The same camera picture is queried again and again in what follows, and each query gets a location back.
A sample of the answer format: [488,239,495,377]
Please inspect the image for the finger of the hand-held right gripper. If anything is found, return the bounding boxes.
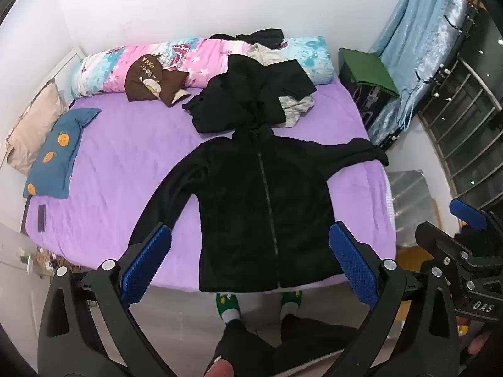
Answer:
[450,199,503,233]
[415,222,476,271]

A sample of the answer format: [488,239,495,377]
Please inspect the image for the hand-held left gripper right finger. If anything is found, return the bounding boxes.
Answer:
[329,222,460,377]

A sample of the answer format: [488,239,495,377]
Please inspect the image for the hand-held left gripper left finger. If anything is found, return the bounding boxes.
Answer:
[37,223,177,377]

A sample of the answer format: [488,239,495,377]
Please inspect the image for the black zip jacket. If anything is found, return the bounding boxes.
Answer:
[128,123,390,293]

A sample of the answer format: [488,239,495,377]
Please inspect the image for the person's right hand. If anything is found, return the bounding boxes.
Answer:
[467,332,494,358]

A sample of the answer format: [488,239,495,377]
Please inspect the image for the person's left hand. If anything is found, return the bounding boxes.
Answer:
[204,357,236,377]

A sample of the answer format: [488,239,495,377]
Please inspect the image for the silver foil sheet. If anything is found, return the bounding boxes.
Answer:
[387,170,437,240]

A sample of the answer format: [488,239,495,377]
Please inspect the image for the green patterned slipper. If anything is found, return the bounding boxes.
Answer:
[280,291,303,315]

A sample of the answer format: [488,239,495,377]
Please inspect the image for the person's black pants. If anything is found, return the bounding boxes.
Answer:
[204,314,358,377]

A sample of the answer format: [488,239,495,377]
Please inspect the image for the metal window grille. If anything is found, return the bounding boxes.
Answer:
[417,0,503,205]

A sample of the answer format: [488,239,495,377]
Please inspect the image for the person's feet in green socks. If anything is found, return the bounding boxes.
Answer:
[215,292,242,323]

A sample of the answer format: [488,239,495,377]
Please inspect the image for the pile of small floor clutter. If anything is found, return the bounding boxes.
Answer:
[19,245,59,276]

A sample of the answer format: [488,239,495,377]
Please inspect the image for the purple bed sheet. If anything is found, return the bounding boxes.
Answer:
[25,74,395,293]

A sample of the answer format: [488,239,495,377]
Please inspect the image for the blue pillow with orange print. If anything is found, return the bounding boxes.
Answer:
[23,107,102,199]

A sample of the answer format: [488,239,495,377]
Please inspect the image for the black storage box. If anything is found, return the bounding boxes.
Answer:
[339,63,409,152]

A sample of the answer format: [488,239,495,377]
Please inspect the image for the grey knit garment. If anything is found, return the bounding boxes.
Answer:
[278,94,316,128]

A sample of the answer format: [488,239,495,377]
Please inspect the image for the green cloth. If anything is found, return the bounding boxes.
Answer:
[339,48,399,98]

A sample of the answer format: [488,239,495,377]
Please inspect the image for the beige pillow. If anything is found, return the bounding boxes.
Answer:
[6,82,67,175]

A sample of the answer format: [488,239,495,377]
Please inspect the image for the brown printed hoodie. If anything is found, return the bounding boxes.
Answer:
[124,53,192,107]

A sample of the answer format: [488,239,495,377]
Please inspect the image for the black hoodie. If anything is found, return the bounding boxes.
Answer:
[181,53,317,134]

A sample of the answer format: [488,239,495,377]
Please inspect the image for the light blue curtain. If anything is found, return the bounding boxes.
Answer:
[367,0,472,146]

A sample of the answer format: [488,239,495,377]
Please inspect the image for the floral rolled quilt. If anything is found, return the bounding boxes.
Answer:
[71,36,339,99]

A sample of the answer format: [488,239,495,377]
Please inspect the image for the beige garment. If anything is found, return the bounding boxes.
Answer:
[247,42,289,67]

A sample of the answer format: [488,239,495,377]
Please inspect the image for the small black garment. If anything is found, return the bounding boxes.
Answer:
[210,28,285,50]

